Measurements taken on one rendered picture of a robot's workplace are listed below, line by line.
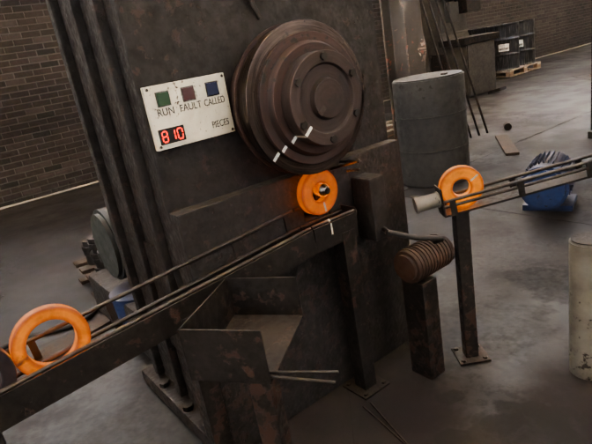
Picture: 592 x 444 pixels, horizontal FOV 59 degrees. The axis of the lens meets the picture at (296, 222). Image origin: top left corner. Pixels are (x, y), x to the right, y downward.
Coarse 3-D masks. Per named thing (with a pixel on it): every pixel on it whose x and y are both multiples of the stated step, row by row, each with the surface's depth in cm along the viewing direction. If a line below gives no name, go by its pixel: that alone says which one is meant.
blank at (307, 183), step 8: (304, 176) 171; (312, 176) 171; (320, 176) 173; (328, 176) 175; (304, 184) 170; (312, 184) 172; (328, 184) 176; (336, 184) 178; (304, 192) 170; (312, 192) 172; (336, 192) 178; (304, 200) 171; (312, 200) 173; (320, 200) 177; (328, 200) 177; (304, 208) 172; (312, 208) 173; (320, 208) 175; (328, 208) 177
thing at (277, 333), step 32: (224, 288) 140; (256, 288) 139; (288, 288) 136; (192, 320) 124; (224, 320) 139; (256, 320) 140; (288, 320) 137; (192, 352) 119; (224, 352) 117; (256, 352) 114; (256, 384) 133; (256, 416) 137
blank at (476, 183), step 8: (456, 168) 184; (464, 168) 184; (472, 168) 184; (448, 176) 185; (456, 176) 185; (464, 176) 185; (472, 176) 185; (480, 176) 185; (440, 184) 186; (448, 184) 186; (472, 184) 186; (480, 184) 186; (448, 192) 187; (472, 192) 187; (464, 200) 188
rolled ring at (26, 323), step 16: (48, 304) 130; (32, 320) 126; (48, 320) 128; (64, 320) 130; (80, 320) 133; (16, 336) 124; (80, 336) 133; (16, 352) 125; (80, 352) 134; (32, 368) 128
